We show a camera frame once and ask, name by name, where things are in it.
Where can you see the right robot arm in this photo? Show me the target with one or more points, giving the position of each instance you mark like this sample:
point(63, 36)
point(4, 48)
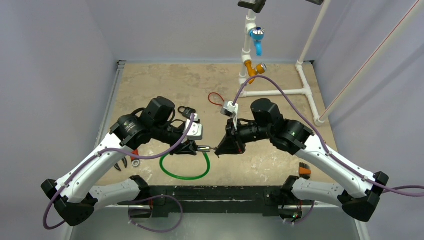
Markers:
point(356, 191)

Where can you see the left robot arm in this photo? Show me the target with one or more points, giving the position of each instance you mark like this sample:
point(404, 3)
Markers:
point(76, 195)

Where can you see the white PVC pipe frame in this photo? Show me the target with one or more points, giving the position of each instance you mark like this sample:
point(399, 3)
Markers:
point(254, 7)

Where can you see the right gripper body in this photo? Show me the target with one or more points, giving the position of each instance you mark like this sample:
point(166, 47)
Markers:
point(234, 139)

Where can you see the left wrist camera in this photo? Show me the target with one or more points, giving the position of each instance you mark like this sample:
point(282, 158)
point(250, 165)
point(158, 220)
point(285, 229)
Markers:
point(193, 128)

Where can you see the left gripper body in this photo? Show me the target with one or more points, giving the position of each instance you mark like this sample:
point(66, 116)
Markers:
point(169, 134)

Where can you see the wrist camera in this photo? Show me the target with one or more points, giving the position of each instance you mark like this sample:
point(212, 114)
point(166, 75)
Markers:
point(230, 109)
point(193, 128)

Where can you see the orange black brush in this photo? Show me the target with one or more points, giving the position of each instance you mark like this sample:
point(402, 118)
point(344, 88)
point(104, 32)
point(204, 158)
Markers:
point(304, 170)

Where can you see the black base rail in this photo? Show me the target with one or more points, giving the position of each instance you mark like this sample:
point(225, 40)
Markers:
point(268, 201)

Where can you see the blue faucet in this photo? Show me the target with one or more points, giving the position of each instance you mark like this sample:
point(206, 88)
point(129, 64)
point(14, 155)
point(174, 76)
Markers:
point(257, 35)

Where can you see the red adjustable wrench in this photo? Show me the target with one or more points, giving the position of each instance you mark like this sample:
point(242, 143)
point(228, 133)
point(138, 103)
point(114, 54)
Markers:
point(135, 162)

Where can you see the green cable lock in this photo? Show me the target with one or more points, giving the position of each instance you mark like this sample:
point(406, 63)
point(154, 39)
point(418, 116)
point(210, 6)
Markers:
point(185, 168)

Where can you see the black padlock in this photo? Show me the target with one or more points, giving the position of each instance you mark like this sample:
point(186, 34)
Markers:
point(186, 111)

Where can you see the red cable lock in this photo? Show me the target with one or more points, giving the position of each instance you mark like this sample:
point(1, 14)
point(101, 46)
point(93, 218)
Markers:
point(215, 99)

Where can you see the orange faucet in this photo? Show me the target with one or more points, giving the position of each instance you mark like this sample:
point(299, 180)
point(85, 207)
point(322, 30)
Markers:
point(255, 70)

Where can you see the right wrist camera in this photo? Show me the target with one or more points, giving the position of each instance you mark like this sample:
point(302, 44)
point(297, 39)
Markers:
point(230, 109)

